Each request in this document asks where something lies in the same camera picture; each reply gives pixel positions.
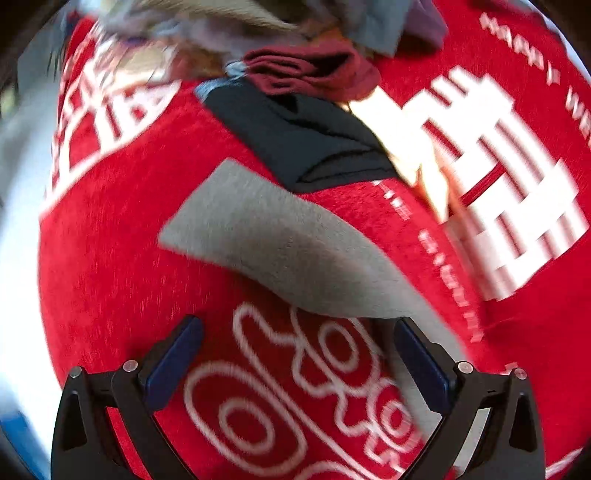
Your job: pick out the maroon garment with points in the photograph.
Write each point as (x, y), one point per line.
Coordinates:
(314, 69)

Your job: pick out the pile of mixed clothes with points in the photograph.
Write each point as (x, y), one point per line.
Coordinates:
(258, 18)

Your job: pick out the red printed blanket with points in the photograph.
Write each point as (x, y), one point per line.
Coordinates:
(115, 254)

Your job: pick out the black garment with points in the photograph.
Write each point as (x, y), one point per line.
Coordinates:
(300, 134)

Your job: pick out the grey-blue garment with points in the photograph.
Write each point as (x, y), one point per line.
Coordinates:
(378, 27)

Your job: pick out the purple garment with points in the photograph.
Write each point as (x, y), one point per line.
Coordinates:
(429, 23)

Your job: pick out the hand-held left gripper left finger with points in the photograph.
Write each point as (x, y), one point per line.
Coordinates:
(174, 362)

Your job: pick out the grey cloth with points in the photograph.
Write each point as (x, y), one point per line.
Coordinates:
(286, 244)

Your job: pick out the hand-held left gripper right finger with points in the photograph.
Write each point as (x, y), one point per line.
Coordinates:
(422, 367)

